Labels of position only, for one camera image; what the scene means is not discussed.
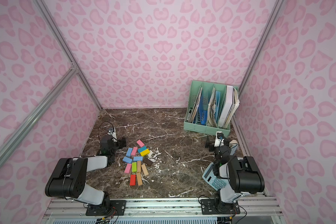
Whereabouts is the blue block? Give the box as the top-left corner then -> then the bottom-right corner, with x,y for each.
126,147 -> 133,157
122,156 -> 133,164
133,156 -> 143,162

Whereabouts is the pink block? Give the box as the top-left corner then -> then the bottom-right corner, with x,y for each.
136,140 -> 145,147
131,147 -> 138,156
124,163 -> 132,174

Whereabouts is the pink block top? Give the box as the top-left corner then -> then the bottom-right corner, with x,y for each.
136,140 -> 145,147

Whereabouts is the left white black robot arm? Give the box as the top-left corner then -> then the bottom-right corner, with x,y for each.
45,134 -> 127,217

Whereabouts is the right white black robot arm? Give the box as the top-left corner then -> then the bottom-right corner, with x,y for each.
199,140 -> 265,215

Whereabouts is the beige blue stapler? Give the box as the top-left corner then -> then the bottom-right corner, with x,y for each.
229,140 -> 239,155

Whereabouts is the teal block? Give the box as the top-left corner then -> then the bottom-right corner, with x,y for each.
138,146 -> 147,153

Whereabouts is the green block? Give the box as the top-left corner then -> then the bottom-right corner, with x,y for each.
131,162 -> 137,173

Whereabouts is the yellow block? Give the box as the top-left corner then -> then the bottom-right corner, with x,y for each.
140,149 -> 150,156

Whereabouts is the wooden block upright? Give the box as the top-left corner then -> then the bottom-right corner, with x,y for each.
137,161 -> 141,173

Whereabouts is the dark brown block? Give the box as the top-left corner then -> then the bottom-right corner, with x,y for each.
143,158 -> 153,166

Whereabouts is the light blue calculator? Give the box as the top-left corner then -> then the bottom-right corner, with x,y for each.
202,162 -> 228,191

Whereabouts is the blue mesh folder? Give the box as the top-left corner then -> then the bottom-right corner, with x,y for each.
196,93 -> 208,126

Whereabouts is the wooden block tilted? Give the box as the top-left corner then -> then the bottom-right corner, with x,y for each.
141,164 -> 148,176

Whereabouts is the red block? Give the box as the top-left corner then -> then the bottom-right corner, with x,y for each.
129,175 -> 136,186

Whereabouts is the green desktop file organizer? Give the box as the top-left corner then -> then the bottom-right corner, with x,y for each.
183,80 -> 240,137

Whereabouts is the wooden block bottom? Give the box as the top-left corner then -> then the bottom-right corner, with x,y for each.
136,172 -> 143,186

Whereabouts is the white binder folder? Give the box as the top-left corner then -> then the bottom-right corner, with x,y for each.
218,85 -> 234,128

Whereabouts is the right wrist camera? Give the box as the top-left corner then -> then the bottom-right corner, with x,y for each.
214,131 -> 225,147

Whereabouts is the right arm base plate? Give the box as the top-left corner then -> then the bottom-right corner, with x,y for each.
198,198 -> 240,216

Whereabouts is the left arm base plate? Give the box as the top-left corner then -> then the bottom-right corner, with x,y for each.
85,200 -> 127,217

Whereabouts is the aluminium mounting rail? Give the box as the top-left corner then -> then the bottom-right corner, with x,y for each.
43,194 -> 283,220

